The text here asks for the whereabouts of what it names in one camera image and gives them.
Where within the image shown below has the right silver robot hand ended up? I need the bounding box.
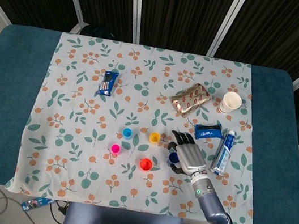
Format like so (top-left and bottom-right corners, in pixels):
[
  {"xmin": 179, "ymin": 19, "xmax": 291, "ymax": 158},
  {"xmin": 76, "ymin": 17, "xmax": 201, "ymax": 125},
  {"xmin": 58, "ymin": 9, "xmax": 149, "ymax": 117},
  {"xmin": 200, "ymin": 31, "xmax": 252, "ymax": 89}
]
[{"xmin": 163, "ymin": 129, "xmax": 214, "ymax": 180}]

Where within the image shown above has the dark blue plastic cup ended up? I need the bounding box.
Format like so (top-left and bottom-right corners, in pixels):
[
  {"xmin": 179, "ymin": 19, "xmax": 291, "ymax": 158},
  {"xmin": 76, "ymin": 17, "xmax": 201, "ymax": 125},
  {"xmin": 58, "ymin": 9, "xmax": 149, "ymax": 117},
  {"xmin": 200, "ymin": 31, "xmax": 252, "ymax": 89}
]
[{"xmin": 167, "ymin": 150, "xmax": 181, "ymax": 165}]

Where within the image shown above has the yellow plastic cup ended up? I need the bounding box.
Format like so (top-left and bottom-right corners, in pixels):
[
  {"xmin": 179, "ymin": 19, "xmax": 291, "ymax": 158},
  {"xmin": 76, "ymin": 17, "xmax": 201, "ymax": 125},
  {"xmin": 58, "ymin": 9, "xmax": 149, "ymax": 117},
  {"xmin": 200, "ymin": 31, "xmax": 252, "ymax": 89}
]
[{"xmin": 148, "ymin": 130, "xmax": 161, "ymax": 145}]

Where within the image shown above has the light blue plastic cup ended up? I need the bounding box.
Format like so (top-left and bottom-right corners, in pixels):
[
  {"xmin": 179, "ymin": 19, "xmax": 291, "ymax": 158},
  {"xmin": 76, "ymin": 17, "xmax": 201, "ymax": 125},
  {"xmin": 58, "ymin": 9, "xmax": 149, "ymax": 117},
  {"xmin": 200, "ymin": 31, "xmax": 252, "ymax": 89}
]
[{"xmin": 121, "ymin": 126, "xmax": 135, "ymax": 140}]

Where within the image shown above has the pink plastic cup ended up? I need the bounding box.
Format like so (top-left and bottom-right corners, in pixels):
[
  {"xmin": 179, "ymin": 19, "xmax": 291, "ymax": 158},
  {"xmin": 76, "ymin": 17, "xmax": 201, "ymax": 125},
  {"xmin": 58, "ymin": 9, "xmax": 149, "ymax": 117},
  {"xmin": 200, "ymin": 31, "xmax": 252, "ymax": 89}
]
[{"xmin": 110, "ymin": 143, "xmax": 123, "ymax": 155}]

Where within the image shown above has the white blue toothpaste tube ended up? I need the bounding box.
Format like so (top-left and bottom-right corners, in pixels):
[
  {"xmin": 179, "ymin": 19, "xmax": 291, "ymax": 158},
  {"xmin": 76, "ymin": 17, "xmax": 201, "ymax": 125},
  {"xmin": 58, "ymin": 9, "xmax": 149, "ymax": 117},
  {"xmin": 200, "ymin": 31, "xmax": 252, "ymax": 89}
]
[{"xmin": 208, "ymin": 127, "xmax": 236, "ymax": 177}]

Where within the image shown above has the orange plastic cup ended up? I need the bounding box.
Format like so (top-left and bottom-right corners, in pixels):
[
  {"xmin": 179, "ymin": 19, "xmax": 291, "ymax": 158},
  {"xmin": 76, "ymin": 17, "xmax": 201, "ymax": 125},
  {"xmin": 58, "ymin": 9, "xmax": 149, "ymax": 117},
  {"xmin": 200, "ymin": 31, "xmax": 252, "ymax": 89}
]
[{"xmin": 139, "ymin": 157, "xmax": 155, "ymax": 173}]

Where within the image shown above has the gold foil snack packet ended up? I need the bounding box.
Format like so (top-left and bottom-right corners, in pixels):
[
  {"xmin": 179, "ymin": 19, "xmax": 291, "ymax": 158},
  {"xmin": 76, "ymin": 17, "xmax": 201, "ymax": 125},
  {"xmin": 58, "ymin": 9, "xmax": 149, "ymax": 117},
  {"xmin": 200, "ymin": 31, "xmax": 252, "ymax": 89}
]
[{"xmin": 168, "ymin": 78, "xmax": 214, "ymax": 122}]

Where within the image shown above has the white paper cup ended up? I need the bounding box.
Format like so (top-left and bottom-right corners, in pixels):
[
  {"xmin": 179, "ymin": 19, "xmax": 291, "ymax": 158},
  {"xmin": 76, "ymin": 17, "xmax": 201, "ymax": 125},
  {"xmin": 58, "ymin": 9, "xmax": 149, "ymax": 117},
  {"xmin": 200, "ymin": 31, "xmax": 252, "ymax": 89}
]
[{"xmin": 217, "ymin": 90, "xmax": 244, "ymax": 117}]

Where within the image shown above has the blue cookie packet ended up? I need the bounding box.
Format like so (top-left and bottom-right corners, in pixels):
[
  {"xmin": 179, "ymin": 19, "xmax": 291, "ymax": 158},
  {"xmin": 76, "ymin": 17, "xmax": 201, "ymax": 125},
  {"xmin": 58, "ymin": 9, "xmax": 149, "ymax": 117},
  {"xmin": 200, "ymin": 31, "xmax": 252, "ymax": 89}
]
[{"xmin": 95, "ymin": 68, "xmax": 122, "ymax": 100}]

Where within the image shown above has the floral tablecloth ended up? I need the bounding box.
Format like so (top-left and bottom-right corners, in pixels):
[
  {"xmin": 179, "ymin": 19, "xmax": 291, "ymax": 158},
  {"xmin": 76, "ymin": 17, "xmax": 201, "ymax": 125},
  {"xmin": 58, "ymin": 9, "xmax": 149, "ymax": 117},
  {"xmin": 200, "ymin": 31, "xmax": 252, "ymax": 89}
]
[{"xmin": 3, "ymin": 26, "xmax": 279, "ymax": 224}]

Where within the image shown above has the black power plug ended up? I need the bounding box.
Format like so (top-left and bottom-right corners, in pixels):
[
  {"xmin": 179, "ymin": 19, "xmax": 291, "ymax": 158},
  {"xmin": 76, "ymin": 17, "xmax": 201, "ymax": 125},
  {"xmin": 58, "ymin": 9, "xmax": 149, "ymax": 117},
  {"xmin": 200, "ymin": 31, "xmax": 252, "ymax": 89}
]
[{"xmin": 55, "ymin": 201, "xmax": 69, "ymax": 217}]

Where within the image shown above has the black chair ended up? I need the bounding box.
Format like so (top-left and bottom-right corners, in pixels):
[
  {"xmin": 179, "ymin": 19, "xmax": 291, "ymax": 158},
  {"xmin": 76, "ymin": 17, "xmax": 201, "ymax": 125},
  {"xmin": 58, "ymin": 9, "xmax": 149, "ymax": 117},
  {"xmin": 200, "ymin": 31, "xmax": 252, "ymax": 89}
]
[{"xmin": 79, "ymin": 22, "xmax": 118, "ymax": 41}]

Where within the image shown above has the blue snack wrapper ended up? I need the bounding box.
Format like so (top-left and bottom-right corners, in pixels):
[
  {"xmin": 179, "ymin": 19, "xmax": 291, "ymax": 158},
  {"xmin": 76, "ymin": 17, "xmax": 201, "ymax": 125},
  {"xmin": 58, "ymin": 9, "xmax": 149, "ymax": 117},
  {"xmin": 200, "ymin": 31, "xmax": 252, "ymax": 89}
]
[{"xmin": 20, "ymin": 193, "xmax": 55, "ymax": 216}]

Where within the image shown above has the teal table cover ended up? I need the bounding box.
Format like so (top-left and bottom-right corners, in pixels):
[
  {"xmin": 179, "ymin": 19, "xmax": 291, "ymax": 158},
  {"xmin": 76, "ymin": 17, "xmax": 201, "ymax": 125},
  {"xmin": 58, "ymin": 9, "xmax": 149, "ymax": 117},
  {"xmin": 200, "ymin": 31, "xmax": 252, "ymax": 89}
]
[{"xmin": 0, "ymin": 21, "xmax": 299, "ymax": 224}]

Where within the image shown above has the grey floor cable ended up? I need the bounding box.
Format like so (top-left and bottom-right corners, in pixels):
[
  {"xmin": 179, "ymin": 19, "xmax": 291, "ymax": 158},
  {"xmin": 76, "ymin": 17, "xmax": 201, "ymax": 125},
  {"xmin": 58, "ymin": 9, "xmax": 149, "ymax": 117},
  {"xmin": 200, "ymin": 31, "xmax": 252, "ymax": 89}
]
[{"xmin": 0, "ymin": 189, "xmax": 28, "ymax": 221}]

